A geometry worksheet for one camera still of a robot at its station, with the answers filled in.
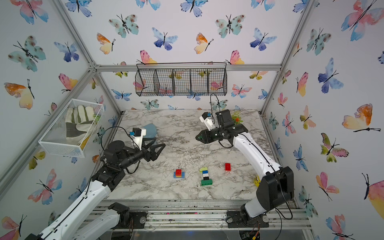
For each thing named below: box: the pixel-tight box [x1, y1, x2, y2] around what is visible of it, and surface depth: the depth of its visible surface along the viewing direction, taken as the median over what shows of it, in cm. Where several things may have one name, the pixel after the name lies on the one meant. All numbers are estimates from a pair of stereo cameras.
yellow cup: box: [254, 175, 261, 187], surface depth 83 cm
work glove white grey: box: [65, 105, 96, 145], surface depth 76 cm
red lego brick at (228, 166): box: [225, 163, 232, 171], surface depth 92 cm
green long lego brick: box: [201, 179, 213, 186], surface depth 86 cm
